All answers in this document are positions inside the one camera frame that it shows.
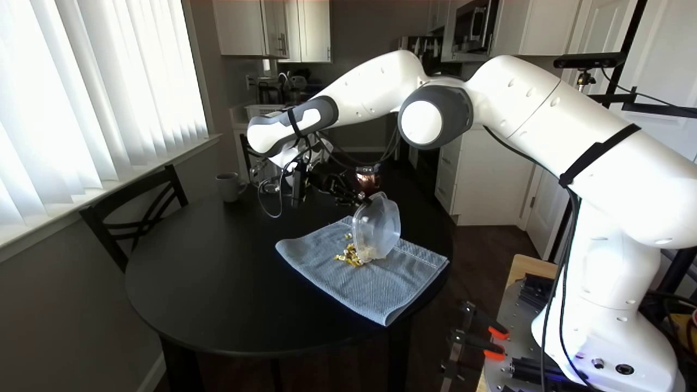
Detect looped wrist cable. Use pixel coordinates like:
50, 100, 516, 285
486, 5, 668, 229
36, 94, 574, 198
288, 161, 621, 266
252, 154, 290, 223

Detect orange black bar clamp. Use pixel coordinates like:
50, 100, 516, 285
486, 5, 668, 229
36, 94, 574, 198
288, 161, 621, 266
442, 328, 508, 365
448, 301, 512, 344

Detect white kitchen wall cabinet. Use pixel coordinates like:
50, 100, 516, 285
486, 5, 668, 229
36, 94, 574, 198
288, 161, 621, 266
211, 0, 334, 66

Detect black strap on arm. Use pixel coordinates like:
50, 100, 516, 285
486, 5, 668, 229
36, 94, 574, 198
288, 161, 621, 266
557, 122, 643, 190

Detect grey mug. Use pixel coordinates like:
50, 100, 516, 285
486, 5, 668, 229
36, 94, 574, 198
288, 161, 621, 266
215, 172, 243, 205

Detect white panel door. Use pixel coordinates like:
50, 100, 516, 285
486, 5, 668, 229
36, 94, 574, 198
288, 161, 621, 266
433, 122, 574, 258

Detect clear plastic lunchbox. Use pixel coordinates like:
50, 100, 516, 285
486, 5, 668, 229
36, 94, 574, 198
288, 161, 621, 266
351, 190, 404, 266

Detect black wooden chair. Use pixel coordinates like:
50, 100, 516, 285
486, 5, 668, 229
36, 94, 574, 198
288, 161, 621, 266
77, 164, 191, 274

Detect light blue microfiber towel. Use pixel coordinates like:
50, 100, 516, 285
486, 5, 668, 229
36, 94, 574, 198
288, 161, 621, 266
273, 216, 453, 328

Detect black camera stand frame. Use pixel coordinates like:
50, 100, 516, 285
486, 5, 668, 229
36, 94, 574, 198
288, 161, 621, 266
551, 0, 697, 122

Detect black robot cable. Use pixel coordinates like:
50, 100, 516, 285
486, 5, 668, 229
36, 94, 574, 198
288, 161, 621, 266
539, 185, 584, 392

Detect white vertical window blinds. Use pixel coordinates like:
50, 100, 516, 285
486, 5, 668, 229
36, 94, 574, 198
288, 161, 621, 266
0, 0, 214, 227

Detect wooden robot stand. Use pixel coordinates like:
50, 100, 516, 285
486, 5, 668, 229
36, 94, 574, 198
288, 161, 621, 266
474, 252, 569, 392

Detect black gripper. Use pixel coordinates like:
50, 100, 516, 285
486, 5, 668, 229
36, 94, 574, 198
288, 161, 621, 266
302, 154, 388, 202

